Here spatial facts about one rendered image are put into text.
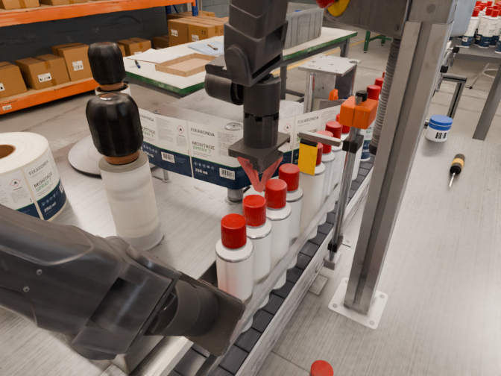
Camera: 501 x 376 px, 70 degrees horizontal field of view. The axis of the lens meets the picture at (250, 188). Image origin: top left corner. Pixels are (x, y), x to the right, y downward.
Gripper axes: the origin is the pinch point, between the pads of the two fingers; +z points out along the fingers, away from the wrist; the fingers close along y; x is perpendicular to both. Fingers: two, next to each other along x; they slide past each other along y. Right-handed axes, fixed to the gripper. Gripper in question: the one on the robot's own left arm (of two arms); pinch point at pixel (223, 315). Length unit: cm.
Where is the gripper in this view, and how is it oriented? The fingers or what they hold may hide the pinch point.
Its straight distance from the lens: 54.8
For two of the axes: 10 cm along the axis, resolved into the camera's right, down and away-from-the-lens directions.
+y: -8.6, -3.1, 4.0
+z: 2.8, 3.7, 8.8
